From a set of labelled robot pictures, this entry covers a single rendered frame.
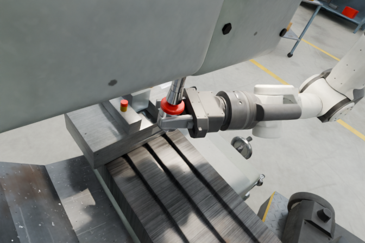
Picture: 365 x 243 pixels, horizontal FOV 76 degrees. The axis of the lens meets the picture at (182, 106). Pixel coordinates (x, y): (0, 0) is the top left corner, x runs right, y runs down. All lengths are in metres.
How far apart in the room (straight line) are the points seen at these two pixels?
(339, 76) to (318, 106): 0.10
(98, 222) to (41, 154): 1.29
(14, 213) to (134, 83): 0.42
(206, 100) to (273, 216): 0.98
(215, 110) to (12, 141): 1.67
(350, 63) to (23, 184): 0.81
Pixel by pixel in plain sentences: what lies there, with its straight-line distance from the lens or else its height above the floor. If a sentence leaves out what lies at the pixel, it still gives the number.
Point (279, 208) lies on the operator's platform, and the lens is 1.42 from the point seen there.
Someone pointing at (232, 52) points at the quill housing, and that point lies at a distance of 0.28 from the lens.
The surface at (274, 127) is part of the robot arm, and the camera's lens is 0.56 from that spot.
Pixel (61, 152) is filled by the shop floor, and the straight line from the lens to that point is 1.84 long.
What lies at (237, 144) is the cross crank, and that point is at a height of 0.67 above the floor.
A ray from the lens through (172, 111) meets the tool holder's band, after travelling 0.44.
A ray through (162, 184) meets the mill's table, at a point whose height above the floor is 0.97.
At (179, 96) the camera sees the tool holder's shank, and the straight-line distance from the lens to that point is 0.43.
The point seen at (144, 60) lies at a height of 1.38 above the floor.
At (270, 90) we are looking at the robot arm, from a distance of 0.55.
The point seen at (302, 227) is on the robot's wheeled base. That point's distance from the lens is 1.18.
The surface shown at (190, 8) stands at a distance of 0.17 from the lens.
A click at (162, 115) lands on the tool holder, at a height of 1.15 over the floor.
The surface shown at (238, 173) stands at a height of 0.89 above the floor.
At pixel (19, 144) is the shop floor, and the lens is 1.94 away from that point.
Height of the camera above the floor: 1.46
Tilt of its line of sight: 41 degrees down
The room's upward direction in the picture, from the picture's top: 17 degrees clockwise
